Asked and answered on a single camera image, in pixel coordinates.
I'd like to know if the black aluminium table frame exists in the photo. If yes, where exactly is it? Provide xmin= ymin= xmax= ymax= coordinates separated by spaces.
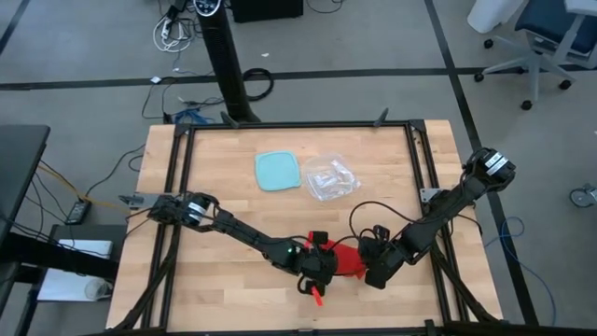
xmin=83 ymin=106 xmax=597 ymax=336

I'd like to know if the black desk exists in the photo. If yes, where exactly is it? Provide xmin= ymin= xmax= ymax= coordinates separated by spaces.
xmin=0 ymin=121 xmax=120 ymax=336

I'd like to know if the light blue container lid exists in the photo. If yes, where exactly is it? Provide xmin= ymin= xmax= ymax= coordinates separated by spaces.
xmin=254 ymin=149 xmax=302 ymax=192

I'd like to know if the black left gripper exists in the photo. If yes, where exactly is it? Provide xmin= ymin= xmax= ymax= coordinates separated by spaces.
xmin=298 ymin=231 xmax=338 ymax=298

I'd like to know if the white box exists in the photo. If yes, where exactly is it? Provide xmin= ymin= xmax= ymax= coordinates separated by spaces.
xmin=36 ymin=238 xmax=116 ymax=303

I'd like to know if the blue floor cable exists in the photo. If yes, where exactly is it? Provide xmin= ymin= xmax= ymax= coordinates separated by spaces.
xmin=483 ymin=215 xmax=559 ymax=328

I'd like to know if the blue seat office chair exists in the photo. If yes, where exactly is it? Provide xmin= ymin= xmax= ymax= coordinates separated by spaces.
xmin=473 ymin=0 xmax=597 ymax=112

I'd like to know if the black box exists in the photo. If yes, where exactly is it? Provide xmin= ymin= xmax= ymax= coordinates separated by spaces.
xmin=229 ymin=0 xmax=305 ymax=24

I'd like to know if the black tower fan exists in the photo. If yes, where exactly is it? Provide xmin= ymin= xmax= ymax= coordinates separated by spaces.
xmin=192 ymin=0 xmax=261 ymax=124

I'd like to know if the blue cable bundle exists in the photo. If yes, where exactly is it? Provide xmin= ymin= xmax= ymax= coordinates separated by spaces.
xmin=173 ymin=107 xmax=216 ymax=125

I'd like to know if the clear plastic zip bag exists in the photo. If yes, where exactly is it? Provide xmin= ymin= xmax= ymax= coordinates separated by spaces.
xmin=302 ymin=156 xmax=363 ymax=203

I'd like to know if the black power adapter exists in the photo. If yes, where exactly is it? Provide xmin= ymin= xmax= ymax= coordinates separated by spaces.
xmin=64 ymin=199 xmax=93 ymax=227

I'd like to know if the yellow cable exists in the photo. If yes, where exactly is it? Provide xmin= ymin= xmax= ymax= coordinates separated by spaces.
xmin=37 ymin=163 xmax=132 ymax=215

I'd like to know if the grey caster wheel base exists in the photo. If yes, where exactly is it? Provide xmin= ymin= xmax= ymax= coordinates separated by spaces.
xmin=568 ymin=182 xmax=597 ymax=209

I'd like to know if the red elastic bandage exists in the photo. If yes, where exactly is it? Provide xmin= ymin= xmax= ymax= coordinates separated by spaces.
xmin=305 ymin=231 xmax=369 ymax=281

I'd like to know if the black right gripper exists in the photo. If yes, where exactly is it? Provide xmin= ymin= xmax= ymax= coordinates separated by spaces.
xmin=358 ymin=225 xmax=405 ymax=290

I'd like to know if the white power strip with cord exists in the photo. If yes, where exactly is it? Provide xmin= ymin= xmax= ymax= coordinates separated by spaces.
xmin=152 ymin=15 xmax=195 ymax=54

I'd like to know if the white waste bin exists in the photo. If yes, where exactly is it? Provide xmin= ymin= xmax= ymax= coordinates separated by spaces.
xmin=466 ymin=0 xmax=529 ymax=35

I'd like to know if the clear glass jar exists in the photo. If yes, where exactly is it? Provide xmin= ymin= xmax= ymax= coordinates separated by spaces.
xmin=84 ymin=278 xmax=115 ymax=301

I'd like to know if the dark grey flat box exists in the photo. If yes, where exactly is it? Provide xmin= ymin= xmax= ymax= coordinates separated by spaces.
xmin=49 ymin=223 xmax=130 ymax=245

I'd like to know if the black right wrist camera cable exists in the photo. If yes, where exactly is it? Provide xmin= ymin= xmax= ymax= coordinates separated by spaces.
xmin=348 ymin=200 xmax=419 ymax=234

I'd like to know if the coiled black cable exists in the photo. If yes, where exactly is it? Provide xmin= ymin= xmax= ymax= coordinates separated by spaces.
xmin=242 ymin=67 xmax=276 ymax=104

